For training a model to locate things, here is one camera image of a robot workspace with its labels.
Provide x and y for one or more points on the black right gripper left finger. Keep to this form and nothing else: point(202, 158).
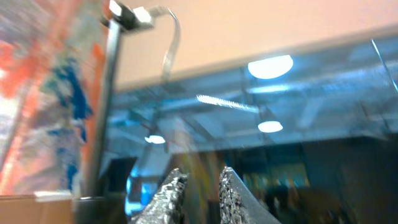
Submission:
point(166, 204)

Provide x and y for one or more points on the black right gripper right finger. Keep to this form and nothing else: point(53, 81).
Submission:
point(237, 203)

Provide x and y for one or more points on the metal camera mount pole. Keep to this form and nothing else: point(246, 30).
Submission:
point(106, 90)

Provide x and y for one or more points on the overhead camera with ribbon cable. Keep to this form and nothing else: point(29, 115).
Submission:
point(125, 20)

